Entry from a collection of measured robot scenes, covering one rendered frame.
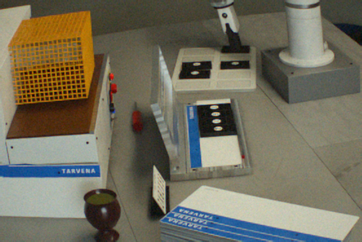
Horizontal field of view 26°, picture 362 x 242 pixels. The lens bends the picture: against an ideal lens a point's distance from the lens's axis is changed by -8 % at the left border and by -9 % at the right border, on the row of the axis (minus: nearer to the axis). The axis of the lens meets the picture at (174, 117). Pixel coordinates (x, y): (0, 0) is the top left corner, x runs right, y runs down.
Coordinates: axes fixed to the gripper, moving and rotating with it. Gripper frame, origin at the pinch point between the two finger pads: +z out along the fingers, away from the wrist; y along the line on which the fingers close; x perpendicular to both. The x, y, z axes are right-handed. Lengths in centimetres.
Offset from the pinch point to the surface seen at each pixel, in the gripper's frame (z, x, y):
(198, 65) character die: -1.0, 11.0, -17.3
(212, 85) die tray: 1.5, 5.1, -32.8
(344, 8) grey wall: 51, -42, 192
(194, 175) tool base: 2, 3, -92
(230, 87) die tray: 2.6, -0.3, -33.9
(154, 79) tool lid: -20, 10, -78
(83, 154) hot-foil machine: -16, 23, -107
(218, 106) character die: 0, 1, -54
